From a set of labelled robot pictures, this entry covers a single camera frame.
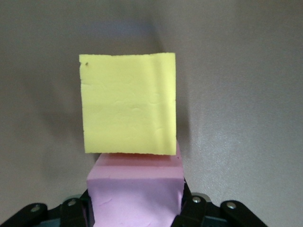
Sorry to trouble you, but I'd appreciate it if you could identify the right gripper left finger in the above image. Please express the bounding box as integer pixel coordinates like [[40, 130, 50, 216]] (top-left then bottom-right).
[[0, 190, 95, 227]]

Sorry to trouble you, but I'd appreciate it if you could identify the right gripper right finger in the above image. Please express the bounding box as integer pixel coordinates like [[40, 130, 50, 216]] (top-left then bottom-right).
[[172, 179, 269, 227]]

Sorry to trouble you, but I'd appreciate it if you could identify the pink foam cube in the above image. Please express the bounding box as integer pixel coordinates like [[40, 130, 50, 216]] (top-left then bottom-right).
[[87, 139, 185, 227]]

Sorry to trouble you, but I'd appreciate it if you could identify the yellow foam cube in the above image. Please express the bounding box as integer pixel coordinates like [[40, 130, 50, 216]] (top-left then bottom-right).
[[78, 52, 178, 156]]

